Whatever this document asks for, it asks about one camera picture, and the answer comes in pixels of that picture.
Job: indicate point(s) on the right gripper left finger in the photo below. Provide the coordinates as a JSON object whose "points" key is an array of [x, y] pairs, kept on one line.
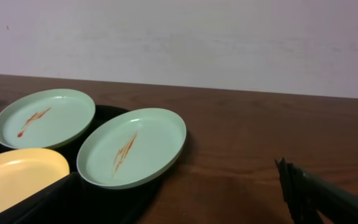
{"points": [[60, 202]]}

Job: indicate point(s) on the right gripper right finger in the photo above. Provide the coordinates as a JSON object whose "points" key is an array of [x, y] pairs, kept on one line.
{"points": [[308, 196]]}

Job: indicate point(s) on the yellow plate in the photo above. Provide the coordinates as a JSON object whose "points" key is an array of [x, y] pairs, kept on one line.
{"points": [[24, 172]]}

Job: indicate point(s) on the left light green plate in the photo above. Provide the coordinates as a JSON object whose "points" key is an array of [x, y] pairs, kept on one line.
{"points": [[46, 119]]}

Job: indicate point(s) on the light green plate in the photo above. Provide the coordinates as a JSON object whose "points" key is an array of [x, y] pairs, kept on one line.
{"points": [[132, 148], [46, 119]]}

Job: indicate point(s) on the right light green plate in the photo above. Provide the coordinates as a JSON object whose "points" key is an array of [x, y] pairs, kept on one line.
{"points": [[132, 148]]}

